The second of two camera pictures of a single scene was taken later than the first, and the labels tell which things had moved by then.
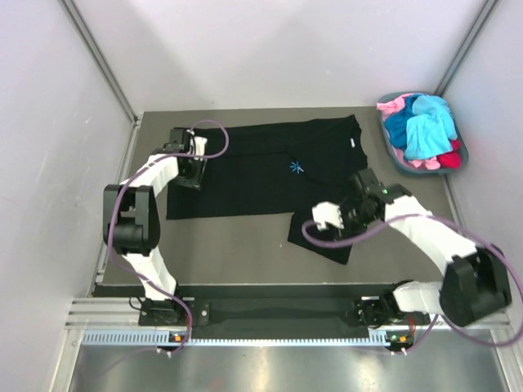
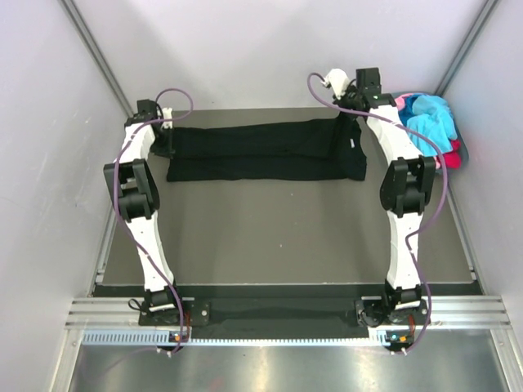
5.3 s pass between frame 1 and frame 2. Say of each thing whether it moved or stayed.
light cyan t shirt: stayed
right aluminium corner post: stayed
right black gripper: moved
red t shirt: stayed
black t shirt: moved
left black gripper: moved
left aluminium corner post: stayed
